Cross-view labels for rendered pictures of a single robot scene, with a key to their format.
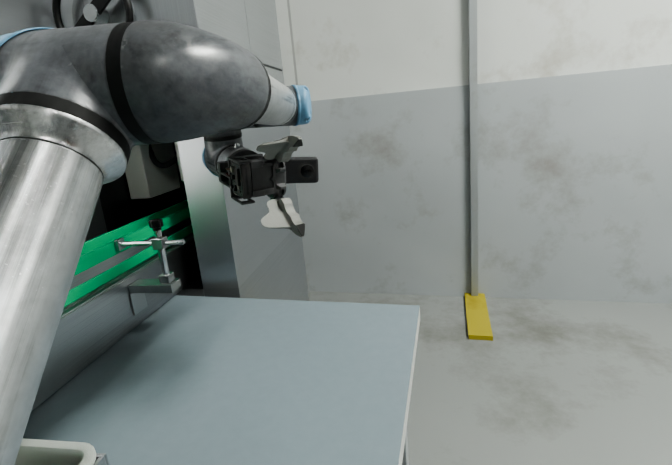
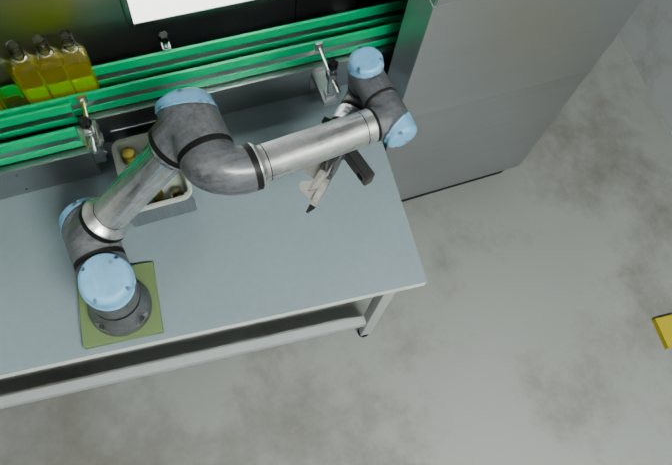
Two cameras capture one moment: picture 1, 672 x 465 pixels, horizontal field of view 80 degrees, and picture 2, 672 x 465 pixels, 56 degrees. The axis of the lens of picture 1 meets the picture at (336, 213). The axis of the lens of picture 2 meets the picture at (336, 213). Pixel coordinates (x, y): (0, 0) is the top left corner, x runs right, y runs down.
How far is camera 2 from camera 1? 1.24 m
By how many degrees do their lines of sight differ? 61
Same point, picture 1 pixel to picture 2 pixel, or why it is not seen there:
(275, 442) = (253, 253)
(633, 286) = not seen: outside the picture
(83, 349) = (260, 98)
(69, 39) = (175, 133)
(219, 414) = (259, 213)
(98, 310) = (279, 82)
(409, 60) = not seen: outside the picture
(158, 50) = (189, 172)
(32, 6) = not seen: outside the picture
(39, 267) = (141, 196)
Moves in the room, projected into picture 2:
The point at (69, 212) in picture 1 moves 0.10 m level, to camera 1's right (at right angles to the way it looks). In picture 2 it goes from (157, 183) to (177, 222)
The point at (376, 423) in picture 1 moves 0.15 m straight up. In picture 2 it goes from (286, 297) to (288, 279)
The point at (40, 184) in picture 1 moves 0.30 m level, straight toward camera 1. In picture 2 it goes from (149, 174) to (65, 302)
